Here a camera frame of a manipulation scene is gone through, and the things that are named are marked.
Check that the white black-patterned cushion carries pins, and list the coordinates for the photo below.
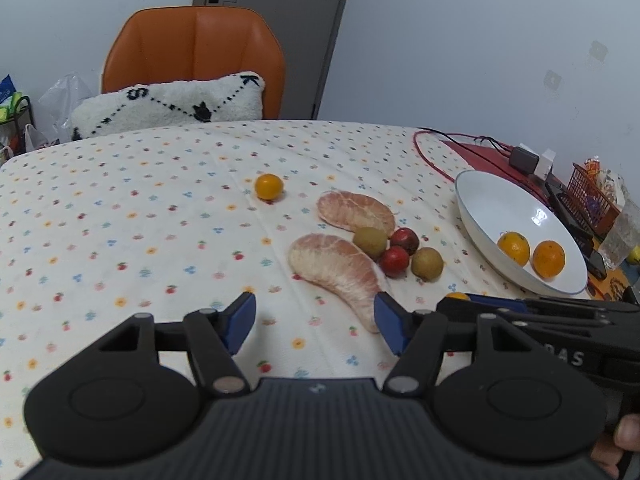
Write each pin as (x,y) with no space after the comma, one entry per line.
(165,105)

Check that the person's right hand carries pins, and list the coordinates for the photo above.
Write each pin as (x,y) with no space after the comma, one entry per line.
(627,435)

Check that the peeled pomelo segment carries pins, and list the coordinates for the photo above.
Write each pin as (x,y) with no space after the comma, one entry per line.
(355,212)
(335,265)

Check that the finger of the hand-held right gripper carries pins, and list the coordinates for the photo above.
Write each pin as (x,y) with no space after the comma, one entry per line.
(500,300)
(462,312)

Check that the white bowl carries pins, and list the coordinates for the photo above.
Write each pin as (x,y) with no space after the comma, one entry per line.
(495,205)

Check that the white plastic bag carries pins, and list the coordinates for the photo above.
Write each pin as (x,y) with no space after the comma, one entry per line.
(35,137)

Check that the grey door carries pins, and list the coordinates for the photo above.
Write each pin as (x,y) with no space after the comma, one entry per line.
(300,10)

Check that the clear glass cup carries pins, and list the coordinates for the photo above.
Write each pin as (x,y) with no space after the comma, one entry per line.
(622,237)

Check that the brown kiwi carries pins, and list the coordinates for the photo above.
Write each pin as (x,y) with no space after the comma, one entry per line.
(370,242)
(428,264)

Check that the clear adhesive wall hook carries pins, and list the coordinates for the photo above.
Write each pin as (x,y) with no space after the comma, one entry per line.
(598,50)
(553,79)

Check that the black charger block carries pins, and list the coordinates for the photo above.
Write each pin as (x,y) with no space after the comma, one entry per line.
(523,160)

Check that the red round fruit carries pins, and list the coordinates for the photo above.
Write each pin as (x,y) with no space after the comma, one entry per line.
(395,262)
(406,240)

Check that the yellow-green fruit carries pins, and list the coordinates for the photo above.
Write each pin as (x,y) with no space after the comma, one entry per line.
(635,256)

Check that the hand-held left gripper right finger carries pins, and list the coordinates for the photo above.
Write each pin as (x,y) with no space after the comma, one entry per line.
(388,321)

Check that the black flat device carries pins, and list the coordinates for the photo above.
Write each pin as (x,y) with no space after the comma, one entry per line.
(567,210)

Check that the small orange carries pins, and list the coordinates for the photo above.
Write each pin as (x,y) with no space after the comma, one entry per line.
(457,296)
(549,259)
(269,187)
(514,248)

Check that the red plastic basket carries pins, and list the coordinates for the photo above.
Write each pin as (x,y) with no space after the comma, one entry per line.
(592,205)

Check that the orange leather chair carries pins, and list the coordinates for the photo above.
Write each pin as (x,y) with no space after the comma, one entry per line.
(200,45)

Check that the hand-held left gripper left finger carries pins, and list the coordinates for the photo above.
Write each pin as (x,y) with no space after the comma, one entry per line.
(240,321)

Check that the floral printed tablecloth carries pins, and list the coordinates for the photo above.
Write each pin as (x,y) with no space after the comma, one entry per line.
(125,210)

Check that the clear plastic snack bag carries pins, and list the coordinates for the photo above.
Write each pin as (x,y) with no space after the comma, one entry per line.
(614,182)

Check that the orange snack packet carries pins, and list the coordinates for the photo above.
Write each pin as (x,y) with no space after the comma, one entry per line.
(593,167)

